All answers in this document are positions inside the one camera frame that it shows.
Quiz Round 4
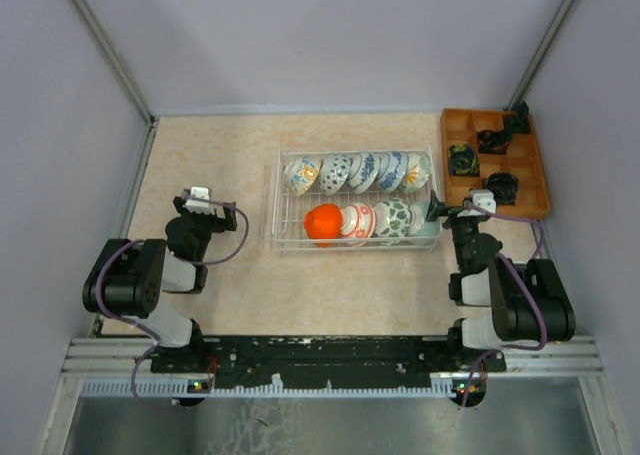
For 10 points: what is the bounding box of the pale green ringed bowl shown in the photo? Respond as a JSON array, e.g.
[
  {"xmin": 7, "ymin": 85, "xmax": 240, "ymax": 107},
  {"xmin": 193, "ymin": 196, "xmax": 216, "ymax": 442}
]
[{"xmin": 407, "ymin": 201, "xmax": 441, "ymax": 247}]

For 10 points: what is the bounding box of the green leaf pattern bowl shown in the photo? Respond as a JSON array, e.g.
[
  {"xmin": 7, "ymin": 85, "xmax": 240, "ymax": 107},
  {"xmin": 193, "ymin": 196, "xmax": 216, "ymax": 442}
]
[{"xmin": 373, "ymin": 198, "xmax": 413, "ymax": 246}]

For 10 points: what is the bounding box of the blue white patterned bowl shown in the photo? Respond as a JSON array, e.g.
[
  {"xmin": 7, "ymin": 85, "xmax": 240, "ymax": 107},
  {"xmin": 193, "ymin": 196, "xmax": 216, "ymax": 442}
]
[{"xmin": 376, "ymin": 151, "xmax": 409, "ymax": 193}]

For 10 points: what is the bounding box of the orange white leaf bowl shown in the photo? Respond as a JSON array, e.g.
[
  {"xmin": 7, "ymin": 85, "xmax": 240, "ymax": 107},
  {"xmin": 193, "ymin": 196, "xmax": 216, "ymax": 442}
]
[{"xmin": 340, "ymin": 202, "xmax": 376, "ymax": 247}]

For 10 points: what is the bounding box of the white wire dish rack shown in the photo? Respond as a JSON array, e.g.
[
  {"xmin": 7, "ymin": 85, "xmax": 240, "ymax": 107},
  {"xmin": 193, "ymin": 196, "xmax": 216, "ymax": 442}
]
[{"xmin": 272, "ymin": 147, "xmax": 441, "ymax": 251}]

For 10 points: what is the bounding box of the orange bottom bowl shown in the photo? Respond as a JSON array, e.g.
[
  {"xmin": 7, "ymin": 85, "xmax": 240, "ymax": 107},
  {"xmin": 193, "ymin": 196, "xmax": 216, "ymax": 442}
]
[{"xmin": 303, "ymin": 203, "xmax": 342, "ymax": 248}]

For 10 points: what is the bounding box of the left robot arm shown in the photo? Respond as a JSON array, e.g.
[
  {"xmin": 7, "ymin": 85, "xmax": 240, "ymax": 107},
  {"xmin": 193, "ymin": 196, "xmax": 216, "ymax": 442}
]
[{"xmin": 82, "ymin": 187, "xmax": 249, "ymax": 372}]

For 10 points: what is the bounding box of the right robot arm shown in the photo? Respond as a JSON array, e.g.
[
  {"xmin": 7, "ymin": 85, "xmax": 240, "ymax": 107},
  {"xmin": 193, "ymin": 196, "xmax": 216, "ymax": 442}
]
[{"xmin": 425, "ymin": 190, "xmax": 577, "ymax": 371}]

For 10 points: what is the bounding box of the black round object in tray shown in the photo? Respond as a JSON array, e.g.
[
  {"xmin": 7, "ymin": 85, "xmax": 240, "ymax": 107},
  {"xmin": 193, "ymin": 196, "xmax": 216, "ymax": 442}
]
[{"xmin": 484, "ymin": 172, "xmax": 520, "ymax": 205}]

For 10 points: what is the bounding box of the black yellow object in tray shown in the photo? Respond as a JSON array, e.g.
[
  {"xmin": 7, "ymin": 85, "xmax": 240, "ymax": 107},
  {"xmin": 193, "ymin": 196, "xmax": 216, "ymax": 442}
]
[{"xmin": 448, "ymin": 143, "xmax": 480, "ymax": 177}]

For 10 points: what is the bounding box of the wooden compartment tray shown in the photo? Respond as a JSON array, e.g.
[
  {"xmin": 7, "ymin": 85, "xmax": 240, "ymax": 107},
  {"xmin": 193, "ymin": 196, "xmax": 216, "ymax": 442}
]
[{"xmin": 440, "ymin": 108, "xmax": 551, "ymax": 219}]

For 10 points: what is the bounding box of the black object tray centre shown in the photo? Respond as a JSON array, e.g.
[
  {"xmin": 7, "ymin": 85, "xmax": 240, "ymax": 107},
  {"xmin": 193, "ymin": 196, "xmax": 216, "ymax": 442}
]
[{"xmin": 476, "ymin": 130, "xmax": 513, "ymax": 155}]

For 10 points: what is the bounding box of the black object tray corner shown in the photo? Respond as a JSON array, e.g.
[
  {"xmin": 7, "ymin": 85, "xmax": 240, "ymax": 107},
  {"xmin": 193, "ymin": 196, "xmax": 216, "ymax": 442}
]
[{"xmin": 503, "ymin": 101, "xmax": 531, "ymax": 134}]

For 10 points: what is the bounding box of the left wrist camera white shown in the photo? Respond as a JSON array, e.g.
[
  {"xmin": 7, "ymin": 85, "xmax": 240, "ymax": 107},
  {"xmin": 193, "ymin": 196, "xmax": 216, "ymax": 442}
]
[{"xmin": 182, "ymin": 186, "xmax": 213, "ymax": 214}]

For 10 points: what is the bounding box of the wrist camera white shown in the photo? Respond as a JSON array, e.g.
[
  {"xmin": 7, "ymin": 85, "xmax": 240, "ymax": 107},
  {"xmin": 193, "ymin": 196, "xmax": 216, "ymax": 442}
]
[
  {"xmin": 182, "ymin": 186, "xmax": 213, "ymax": 214},
  {"xmin": 464, "ymin": 189, "xmax": 497, "ymax": 214}
]

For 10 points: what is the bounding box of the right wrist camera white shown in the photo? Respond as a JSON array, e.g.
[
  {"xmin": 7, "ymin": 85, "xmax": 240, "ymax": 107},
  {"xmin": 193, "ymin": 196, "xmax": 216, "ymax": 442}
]
[{"xmin": 464, "ymin": 189, "xmax": 497, "ymax": 214}]

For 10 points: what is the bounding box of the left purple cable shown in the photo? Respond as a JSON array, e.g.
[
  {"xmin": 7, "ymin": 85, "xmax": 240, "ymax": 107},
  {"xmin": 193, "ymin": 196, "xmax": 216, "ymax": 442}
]
[{"xmin": 94, "ymin": 197, "xmax": 250, "ymax": 414}]

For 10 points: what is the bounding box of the purple cable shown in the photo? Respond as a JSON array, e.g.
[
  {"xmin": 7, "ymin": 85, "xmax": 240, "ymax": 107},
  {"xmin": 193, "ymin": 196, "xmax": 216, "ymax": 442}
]
[
  {"xmin": 94, "ymin": 197, "xmax": 250, "ymax": 414},
  {"xmin": 462, "ymin": 203, "xmax": 550, "ymax": 409}
]

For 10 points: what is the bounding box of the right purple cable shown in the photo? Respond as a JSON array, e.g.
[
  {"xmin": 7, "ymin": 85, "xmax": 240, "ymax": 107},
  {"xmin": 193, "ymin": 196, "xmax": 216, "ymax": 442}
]
[{"xmin": 462, "ymin": 203, "xmax": 550, "ymax": 409}]

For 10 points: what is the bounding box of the white cable duct strip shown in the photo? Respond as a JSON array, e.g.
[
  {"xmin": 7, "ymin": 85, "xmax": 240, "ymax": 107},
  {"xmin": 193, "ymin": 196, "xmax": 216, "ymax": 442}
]
[{"xmin": 82, "ymin": 378, "xmax": 481, "ymax": 397}]

